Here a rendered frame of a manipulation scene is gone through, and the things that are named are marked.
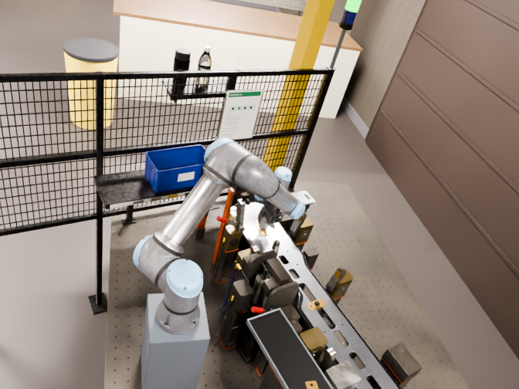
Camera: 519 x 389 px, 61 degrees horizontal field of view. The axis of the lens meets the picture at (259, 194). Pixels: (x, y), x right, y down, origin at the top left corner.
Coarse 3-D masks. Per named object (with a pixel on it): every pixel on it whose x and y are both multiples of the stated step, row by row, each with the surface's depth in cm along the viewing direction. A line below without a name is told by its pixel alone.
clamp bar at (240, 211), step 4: (240, 200) 192; (248, 200) 192; (236, 204) 192; (240, 204) 190; (244, 204) 190; (248, 204) 193; (236, 208) 195; (240, 208) 191; (244, 208) 192; (236, 212) 197; (240, 212) 193; (244, 212) 194; (236, 216) 198; (240, 216) 194; (236, 220) 199; (240, 220) 196; (240, 224) 198
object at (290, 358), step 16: (256, 320) 152; (272, 320) 153; (272, 336) 148; (288, 336) 150; (272, 352) 144; (288, 352) 145; (304, 352) 146; (288, 368) 140; (304, 368) 142; (288, 384) 136; (304, 384) 137; (320, 384) 138
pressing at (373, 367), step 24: (264, 240) 207; (288, 240) 211; (288, 264) 198; (312, 288) 191; (312, 312) 180; (336, 312) 183; (360, 336) 177; (336, 360) 165; (360, 384) 160; (384, 384) 162
